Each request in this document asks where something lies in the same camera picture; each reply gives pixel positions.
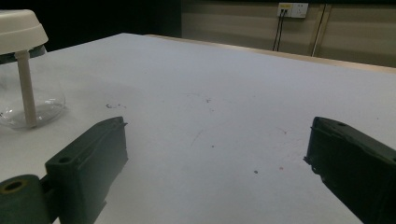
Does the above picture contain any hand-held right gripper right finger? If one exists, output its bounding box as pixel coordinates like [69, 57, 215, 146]
[304, 116, 396, 224]

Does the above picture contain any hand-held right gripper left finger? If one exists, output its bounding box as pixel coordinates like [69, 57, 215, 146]
[45, 116, 129, 224]

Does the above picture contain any white lid with shaft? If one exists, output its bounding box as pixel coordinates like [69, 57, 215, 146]
[0, 8, 50, 129]

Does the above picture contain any beige vertical wall strip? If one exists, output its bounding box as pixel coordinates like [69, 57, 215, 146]
[311, 3, 327, 58]

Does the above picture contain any black wall cable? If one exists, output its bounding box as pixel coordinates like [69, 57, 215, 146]
[276, 9, 288, 52]
[272, 9, 284, 52]

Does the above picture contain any white wall socket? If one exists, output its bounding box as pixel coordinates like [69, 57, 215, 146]
[276, 2, 309, 19]

